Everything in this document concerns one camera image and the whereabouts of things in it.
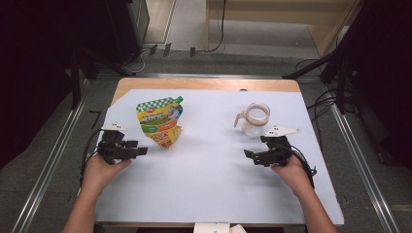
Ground white floor cable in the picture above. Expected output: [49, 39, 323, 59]
[124, 48, 148, 74]

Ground black cabinet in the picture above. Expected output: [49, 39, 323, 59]
[106, 0, 151, 66]

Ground white paper sheet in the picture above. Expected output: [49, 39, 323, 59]
[95, 88, 345, 226]

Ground black metal stand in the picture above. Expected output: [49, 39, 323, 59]
[68, 45, 130, 111]

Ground person's left hand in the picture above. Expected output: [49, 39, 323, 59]
[82, 154, 132, 195]

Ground metal floor rail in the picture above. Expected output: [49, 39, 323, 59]
[11, 81, 91, 233]
[329, 103, 402, 233]
[96, 72, 325, 81]

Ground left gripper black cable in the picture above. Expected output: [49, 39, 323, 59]
[80, 128, 105, 187]

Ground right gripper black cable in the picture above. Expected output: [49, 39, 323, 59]
[290, 144, 318, 189]

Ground black floor cables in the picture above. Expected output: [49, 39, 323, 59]
[294, 57, 358, 153]

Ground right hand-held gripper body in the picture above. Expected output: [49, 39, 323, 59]
[260, 125, 300, 168]

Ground person's right hand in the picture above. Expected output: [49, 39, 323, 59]
[271, 154, 314, 198]

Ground clear plastic measuring cup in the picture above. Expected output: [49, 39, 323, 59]
[233, 102, 271, 139]

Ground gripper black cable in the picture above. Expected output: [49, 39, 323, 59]
[290, 144, 318, 189]
[80, 128, 105, 187]

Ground hanging black cable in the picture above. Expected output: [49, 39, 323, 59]
[197, 0, 227, 54]

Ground yellow green spouted pouch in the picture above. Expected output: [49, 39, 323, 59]
[135, 95, 185, 150]

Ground black tripod stand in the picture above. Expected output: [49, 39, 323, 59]
[281, 0, 370, 115]

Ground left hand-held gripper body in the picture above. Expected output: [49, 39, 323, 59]
[96, 122, 130, 165]

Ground light wooden shelf unit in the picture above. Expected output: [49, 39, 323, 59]
[205, 0, 362, 58]

